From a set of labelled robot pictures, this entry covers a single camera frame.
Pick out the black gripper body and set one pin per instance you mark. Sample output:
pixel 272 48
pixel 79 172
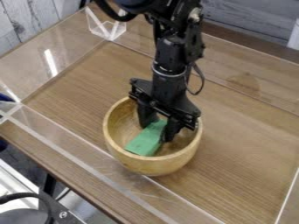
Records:
pixel 164 93

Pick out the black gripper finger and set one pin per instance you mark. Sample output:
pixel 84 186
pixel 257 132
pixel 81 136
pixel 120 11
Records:
pixel 171 129
pixel 145 114

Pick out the brown wooden bowl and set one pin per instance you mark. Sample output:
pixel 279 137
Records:
pixel 120 127

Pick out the green rectangular block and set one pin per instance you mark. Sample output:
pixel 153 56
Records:
pixel 145 143

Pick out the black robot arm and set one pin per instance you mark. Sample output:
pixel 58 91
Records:
pixel 176 20

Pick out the clear acrylic corner bracket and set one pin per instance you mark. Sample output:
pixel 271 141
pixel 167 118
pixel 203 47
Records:
pixel 109 30

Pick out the clear acrylic front wall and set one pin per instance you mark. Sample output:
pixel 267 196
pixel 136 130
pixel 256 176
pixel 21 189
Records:
pixel 112 177

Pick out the black metal mount plate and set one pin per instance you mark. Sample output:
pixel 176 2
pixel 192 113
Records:
pixel 56 212

